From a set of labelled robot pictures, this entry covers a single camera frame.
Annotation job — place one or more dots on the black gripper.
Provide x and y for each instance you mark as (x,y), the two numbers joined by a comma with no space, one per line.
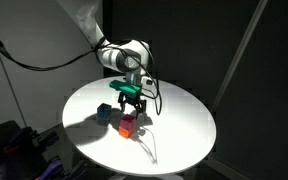
(132,98)

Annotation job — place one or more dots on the purple clamp with orange tip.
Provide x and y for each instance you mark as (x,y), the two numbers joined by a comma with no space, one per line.
(17,140)

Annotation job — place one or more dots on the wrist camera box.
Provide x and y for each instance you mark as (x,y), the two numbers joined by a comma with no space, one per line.
(146,81)

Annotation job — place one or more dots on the black clamp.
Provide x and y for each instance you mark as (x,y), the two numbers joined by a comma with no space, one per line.
(47,138)

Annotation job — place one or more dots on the pink block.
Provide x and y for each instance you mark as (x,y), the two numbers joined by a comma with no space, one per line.
(128,122)

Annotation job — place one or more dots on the blue block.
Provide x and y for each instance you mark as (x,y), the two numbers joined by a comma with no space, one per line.
(104,110)

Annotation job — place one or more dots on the slanted grey metal pole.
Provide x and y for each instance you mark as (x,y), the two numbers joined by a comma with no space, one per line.
(240,50)

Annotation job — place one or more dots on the large purple clamp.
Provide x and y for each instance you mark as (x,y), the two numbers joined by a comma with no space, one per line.
(49,170)

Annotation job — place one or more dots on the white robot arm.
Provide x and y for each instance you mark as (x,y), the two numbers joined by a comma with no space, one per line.
(117,60)

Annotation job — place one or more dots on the thin grey rod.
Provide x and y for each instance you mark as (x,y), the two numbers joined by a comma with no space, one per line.
(4,73)

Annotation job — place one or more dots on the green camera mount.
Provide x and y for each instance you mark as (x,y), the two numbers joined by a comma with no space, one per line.
(125,88)

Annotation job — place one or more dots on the orange block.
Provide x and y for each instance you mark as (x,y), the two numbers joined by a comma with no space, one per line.
(125,133)

